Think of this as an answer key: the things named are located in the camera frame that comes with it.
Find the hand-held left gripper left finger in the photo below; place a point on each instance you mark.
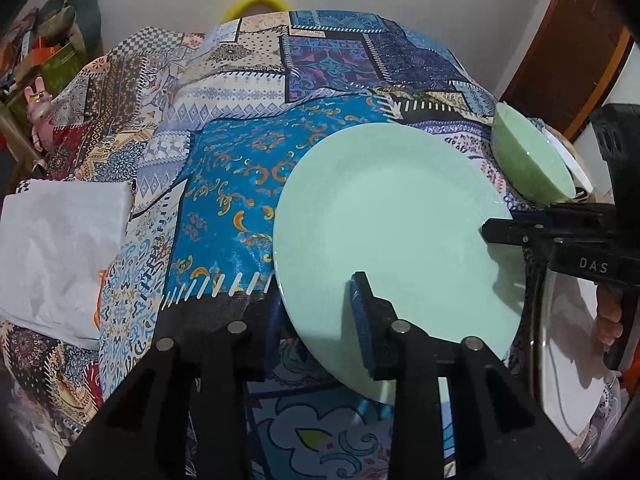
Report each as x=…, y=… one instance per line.
x=235, y=355

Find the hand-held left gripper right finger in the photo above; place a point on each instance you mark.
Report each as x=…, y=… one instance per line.
x=361, y=320

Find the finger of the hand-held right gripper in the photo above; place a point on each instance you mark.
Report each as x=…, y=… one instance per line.
x=515, y=232
x=560, y=212

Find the white bowl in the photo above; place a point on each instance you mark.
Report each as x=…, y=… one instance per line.
x=575, y=165

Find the green plate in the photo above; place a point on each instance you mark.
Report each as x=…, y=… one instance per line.
x=390, y=210

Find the person's right hand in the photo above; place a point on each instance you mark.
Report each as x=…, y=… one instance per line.
x=610, y=320

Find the green bowl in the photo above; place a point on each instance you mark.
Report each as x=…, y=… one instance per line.
x=525, y=160

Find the white plate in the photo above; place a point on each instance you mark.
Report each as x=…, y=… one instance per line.
x=570, y=360

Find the brown wooden door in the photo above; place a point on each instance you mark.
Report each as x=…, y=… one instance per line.
x=560, y=60

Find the patchwork printed blanket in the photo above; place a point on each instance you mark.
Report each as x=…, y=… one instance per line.
x=225, y=185

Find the white folded cloth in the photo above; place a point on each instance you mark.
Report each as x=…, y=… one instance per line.
x=60, y=250

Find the pink rabbit toy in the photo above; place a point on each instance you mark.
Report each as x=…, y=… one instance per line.
x=39, y=105

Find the yellow foam tube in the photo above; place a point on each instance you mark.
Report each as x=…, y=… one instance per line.
x=255, y=2

